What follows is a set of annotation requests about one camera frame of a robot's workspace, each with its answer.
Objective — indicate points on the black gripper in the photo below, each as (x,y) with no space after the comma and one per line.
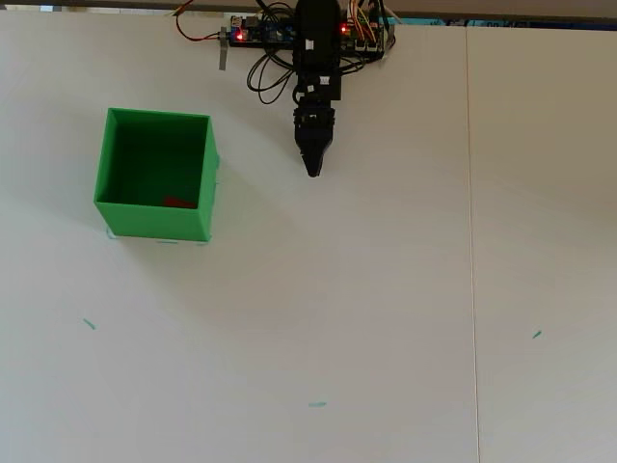
(314,120)

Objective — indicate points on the red block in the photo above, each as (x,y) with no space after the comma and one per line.
(179,202)

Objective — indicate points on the green plastic bin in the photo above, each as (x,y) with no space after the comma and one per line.
(159,222)

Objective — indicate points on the motor driver board white connectors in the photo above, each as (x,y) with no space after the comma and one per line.
(368,43)

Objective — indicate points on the blue controller board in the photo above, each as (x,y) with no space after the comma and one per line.
(262,31)

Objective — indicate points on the grey tape strip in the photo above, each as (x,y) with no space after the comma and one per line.
(222,53)

